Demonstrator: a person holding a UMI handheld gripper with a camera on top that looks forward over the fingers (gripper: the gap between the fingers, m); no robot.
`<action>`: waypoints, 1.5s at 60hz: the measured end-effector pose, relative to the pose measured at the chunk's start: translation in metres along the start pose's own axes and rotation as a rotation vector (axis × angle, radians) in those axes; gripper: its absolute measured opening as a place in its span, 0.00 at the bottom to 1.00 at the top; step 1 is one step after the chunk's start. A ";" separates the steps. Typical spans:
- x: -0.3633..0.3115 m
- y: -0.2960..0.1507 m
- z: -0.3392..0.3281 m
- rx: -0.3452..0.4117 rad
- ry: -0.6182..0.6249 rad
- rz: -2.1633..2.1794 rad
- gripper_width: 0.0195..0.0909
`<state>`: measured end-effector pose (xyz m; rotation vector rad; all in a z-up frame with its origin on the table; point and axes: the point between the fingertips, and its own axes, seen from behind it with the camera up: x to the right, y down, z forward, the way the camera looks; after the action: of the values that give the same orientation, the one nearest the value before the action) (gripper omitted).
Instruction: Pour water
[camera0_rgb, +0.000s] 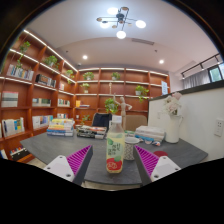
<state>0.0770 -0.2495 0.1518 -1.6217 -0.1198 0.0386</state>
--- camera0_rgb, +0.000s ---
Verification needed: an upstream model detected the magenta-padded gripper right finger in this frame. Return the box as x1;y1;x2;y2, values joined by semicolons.
132;144;182;187

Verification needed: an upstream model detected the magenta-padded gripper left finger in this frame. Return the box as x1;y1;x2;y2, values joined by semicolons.
43;144;94;187

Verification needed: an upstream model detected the yellow drink bottle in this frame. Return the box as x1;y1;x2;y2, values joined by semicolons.
105;120;126;174

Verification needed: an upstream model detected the colourful book stack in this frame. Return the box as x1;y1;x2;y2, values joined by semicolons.
46;118;76;138

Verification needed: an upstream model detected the white pitcher vase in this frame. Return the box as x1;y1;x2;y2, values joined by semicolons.
165;114;184;144

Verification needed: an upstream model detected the dark book stack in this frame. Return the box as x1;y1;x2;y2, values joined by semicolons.
76;124;108;140

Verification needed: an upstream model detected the tan chair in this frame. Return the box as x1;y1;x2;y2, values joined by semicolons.
123;114;148;132

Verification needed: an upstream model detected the pink flower bouquet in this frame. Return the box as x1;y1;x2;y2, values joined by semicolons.
162;91;183;117

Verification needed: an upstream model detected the dark blue chair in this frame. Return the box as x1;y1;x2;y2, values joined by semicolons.
91;112;113;129

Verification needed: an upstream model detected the wooden artist mannequin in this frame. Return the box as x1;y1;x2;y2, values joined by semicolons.
113;93;133;131

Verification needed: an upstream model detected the wooden shelf unit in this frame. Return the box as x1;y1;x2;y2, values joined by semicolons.
0;29;172;164

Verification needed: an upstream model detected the grey curtain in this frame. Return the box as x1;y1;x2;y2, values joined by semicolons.
182;69;211;90

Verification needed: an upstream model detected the window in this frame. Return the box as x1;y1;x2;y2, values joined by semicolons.
208;62;224;83

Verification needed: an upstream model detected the ceiling air vent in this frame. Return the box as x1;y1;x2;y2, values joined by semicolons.
130;37;155;46

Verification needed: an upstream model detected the multi-bulb ceiling lamp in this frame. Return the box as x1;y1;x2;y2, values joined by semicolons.
96;6;147;40

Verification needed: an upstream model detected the white wall socket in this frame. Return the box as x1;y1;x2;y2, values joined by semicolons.
214;117;224;138

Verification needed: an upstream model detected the black ceiling track rail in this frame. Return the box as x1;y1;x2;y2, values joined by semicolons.
180;53;223;79

